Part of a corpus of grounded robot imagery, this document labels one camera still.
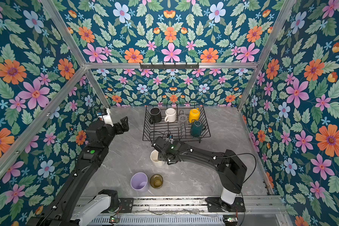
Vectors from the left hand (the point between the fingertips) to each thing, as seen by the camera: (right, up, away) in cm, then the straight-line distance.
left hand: (120, 114), depth 71 cm
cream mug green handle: (+42, -9, +24) cm, 49 cm away
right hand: (+20, -24, +9) cm, 33 cm away
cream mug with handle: (+16, -25, +10) cm, 31 cm away
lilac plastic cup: (+7, -39, +9) cm, 41 cm away
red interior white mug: (+24, -1, +31) cm, 39 cm away
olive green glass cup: (+17, -38, +8) cm, 43 cm away
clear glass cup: (+33, -6, +29) cm, 44 cm away
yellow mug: (+42, +1, +30) cm, 51 cm away
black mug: (+13, 0, +31) cm, 33 cm away
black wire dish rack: (+11, -11, +29) cm, 33 cm away
